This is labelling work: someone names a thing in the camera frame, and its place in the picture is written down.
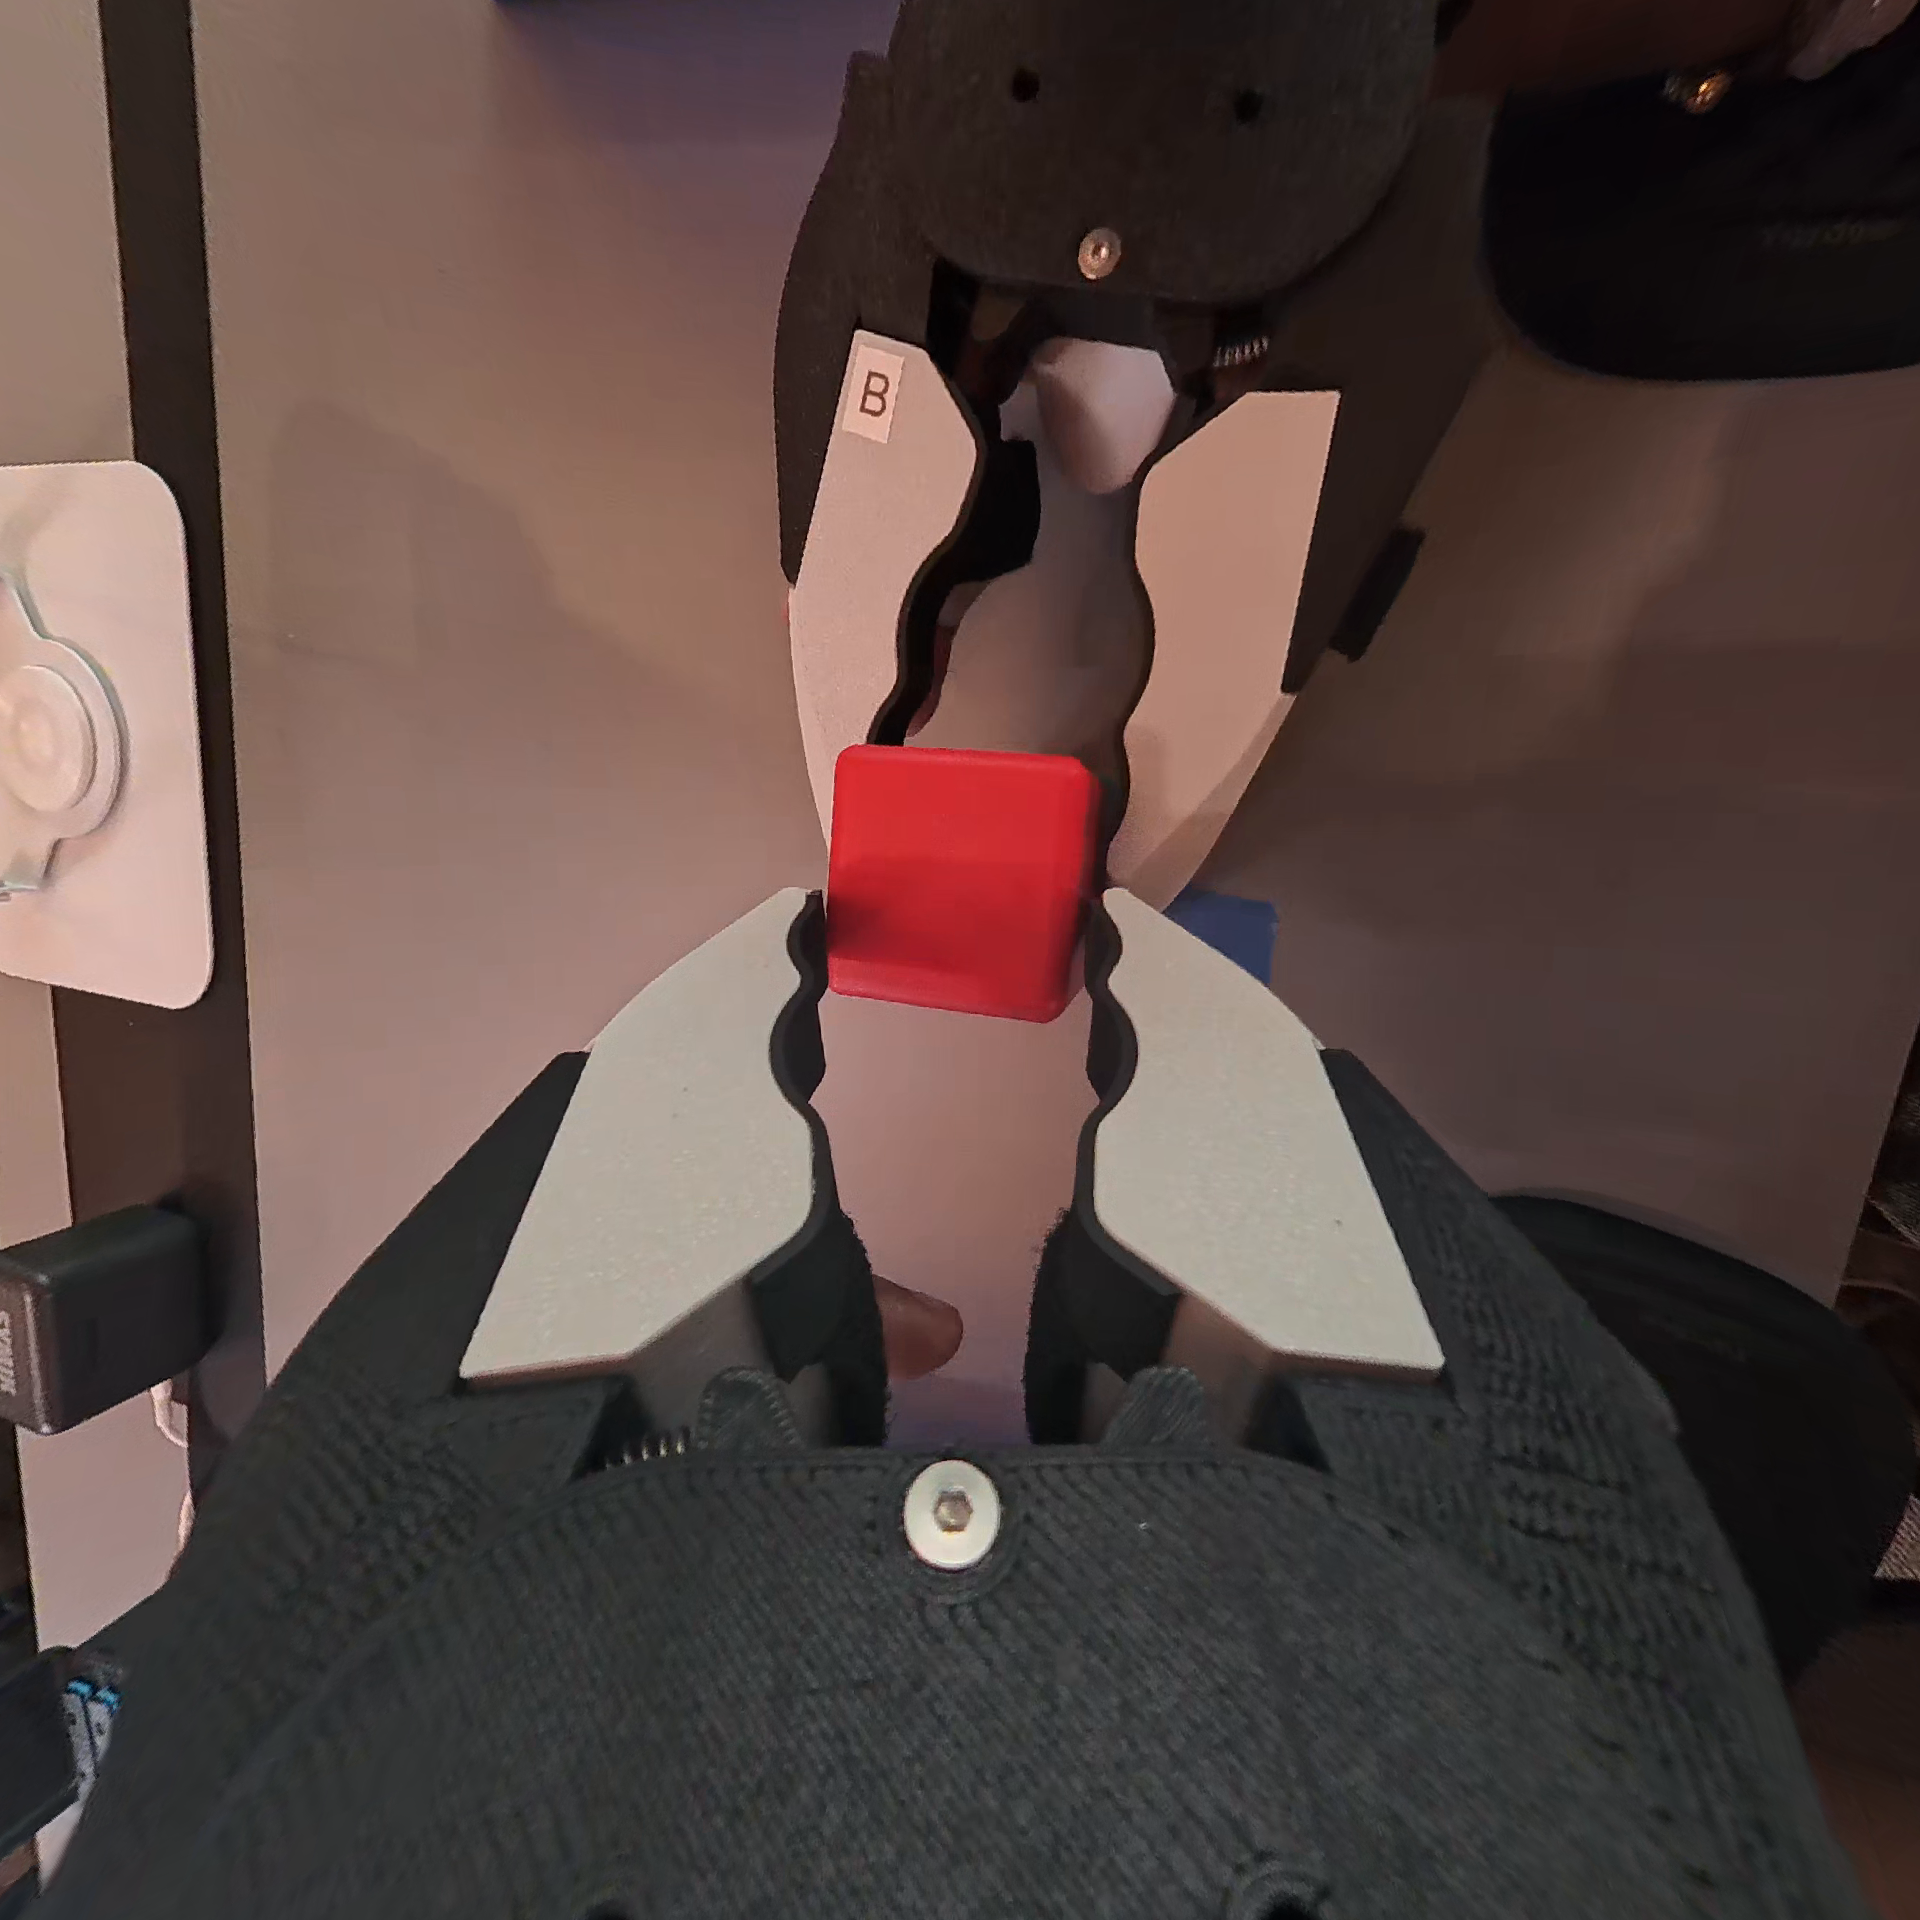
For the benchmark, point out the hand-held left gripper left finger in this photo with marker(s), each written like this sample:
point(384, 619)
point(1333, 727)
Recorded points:
point(646, 1186)

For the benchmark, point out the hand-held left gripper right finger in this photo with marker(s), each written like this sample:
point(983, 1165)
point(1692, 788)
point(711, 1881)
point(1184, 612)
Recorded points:
point(1264, 1186)

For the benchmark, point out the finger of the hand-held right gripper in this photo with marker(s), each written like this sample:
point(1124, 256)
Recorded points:
point(857, 557)
point(1245, 600)

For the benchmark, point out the red foam cube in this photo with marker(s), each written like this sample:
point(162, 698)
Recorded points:
point(963, 887)

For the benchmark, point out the person's right forearm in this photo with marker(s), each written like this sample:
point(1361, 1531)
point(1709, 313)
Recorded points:
point(1594, 29)

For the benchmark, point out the blue tape strip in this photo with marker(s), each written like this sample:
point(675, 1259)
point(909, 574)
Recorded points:
point(1230, 928)

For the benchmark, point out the white stand base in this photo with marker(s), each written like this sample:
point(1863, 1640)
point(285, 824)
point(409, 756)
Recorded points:
point(121, 720)

